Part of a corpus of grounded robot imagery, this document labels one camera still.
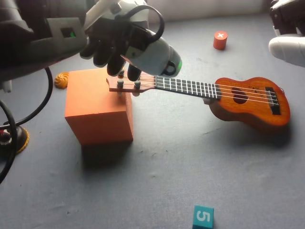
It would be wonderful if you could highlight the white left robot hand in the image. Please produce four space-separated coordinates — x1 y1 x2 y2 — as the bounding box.
80 14 183 82

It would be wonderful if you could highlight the small orange wooden ukulele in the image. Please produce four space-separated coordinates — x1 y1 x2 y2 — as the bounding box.
106 69 292 134

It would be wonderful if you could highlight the orange swirl cookie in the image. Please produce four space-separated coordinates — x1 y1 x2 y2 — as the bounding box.
54 72 70 90

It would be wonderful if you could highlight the black cable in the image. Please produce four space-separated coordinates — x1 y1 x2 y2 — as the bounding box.
0 99 18 185
0 67 54 128

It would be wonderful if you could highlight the toy chocolate cake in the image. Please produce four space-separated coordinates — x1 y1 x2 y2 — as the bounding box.
0 124 31 156

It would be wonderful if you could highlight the orange cube block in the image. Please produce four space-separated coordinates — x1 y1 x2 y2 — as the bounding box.
64 68 134 146

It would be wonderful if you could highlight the teal block with number five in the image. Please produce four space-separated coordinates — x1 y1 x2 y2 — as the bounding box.
192 205 215 229

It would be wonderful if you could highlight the red cylinder with white cross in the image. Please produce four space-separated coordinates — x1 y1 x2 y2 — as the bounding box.
213 30 229 51

